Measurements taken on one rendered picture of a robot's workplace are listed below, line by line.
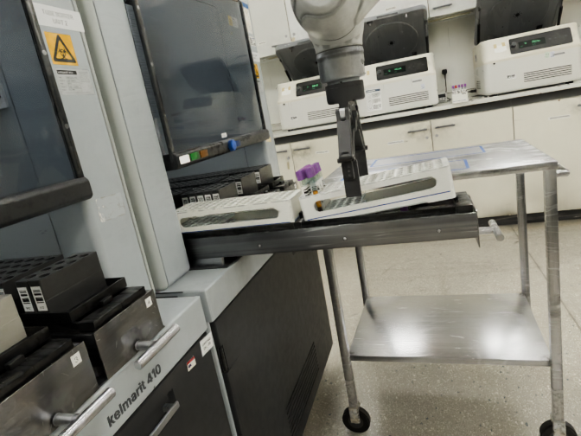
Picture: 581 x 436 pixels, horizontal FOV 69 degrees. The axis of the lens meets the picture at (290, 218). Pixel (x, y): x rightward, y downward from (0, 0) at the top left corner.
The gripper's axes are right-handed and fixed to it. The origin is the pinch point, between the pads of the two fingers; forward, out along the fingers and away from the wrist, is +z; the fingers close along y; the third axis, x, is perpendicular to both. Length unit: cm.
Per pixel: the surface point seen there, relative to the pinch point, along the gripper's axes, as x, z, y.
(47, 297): 37, 2, -45
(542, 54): -89, -24, 230
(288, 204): 14.1, 1.7, -4.9
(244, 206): 23.9, 1.0, -5.0
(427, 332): -9, 59, 42
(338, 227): 4.0, 7.0, -6.7
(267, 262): 29.2, 21.2, 14.0
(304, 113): 68, -13, 230
